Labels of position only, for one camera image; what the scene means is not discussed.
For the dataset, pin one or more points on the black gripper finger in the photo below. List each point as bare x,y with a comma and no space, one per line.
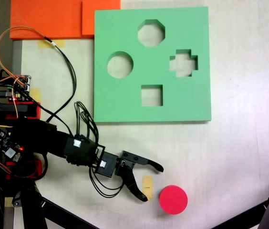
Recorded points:
132,184
148,163

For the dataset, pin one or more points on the red cylinder block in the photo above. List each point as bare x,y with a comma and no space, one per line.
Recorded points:
173,200

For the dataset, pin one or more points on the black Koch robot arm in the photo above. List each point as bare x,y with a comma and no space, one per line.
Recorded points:
53,140

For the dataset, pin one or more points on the orange foam block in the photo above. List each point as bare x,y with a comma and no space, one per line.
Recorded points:
48,16

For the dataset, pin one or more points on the yellow tape marker strip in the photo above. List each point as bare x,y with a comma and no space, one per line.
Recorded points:
147,183

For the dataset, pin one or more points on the green shape sorter board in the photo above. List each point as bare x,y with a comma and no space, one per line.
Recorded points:
115,105

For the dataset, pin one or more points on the red and black table clamp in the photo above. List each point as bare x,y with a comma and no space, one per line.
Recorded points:
38,111
38,169

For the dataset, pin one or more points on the thick black tripod leg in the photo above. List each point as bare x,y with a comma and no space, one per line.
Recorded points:
29,214

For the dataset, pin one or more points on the yellow masking tape piece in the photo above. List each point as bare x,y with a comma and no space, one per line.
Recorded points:
59,44
36,93
8,202

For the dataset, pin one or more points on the black driver board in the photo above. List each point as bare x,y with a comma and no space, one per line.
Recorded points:
5,143

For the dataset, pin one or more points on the controller circuit board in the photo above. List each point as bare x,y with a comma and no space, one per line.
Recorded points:
22,89

